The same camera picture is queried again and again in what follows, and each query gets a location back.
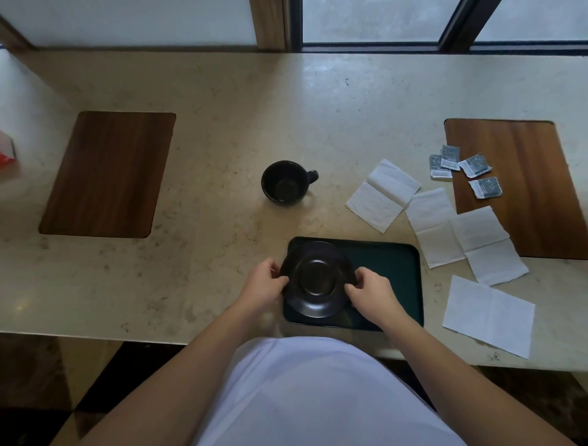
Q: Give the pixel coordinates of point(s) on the person's right hand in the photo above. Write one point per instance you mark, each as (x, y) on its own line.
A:
(376, 296)

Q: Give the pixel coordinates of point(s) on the person's left hand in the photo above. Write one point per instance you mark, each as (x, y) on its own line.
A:
(262, 287)

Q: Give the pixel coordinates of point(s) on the dark green tray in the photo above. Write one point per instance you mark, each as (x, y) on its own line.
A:
(395, 275)

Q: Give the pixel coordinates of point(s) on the black saucer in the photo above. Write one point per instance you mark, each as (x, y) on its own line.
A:
(317, 278)

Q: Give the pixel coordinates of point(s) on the white paper napkin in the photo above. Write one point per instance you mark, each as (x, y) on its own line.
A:
(489, 316)
(382, 195)
(434, 229)
(489, 246)

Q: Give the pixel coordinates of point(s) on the black cup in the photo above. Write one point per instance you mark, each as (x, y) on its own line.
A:
(285, 184)

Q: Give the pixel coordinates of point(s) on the grey sachet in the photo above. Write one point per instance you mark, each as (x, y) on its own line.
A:
(486, 187)
(434, 167)
(475, 165)
(450, 156)

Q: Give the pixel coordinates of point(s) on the person's right forearm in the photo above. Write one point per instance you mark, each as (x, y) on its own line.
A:
(459, 390)

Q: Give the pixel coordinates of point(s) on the person's left forearm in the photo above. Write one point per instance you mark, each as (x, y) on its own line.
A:
(183, 381)

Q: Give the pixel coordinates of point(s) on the person's white shirt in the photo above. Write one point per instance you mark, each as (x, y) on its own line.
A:
(321, 395)

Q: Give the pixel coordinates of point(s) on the brown wooden placemat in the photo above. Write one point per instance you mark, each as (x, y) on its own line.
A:
(108, 174)
(528, 184)

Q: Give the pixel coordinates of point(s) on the red tissue packet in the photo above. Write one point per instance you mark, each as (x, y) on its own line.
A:
(5, 149)

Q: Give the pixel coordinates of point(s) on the black window frame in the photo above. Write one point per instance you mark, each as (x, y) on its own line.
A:
(466, 23)

